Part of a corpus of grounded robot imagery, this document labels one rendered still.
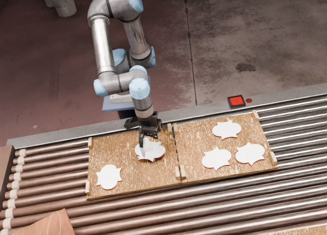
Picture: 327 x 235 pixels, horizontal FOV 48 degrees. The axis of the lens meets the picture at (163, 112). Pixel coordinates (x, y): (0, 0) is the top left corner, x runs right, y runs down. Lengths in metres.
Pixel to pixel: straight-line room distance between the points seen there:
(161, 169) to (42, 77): 2.71
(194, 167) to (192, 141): 0.15
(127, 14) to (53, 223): 0.93
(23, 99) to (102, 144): 2.23
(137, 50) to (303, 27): 2.70
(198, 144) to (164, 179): 0.24
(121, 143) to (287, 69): 2.27
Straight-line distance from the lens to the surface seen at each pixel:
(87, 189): 1.63
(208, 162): 1.63
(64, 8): 5.14
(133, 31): 1.80
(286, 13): 4.58
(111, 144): 1.80
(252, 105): 1.92
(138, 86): 1.39
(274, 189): 1.60
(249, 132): 1.76
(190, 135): 1.75
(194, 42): 4.12
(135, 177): 1.64
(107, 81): 1.50
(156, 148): 1.68
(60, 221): 1.48
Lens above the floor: 2.21
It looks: 43 degrees down
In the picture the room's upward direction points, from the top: 10 degrees counter-clockwise
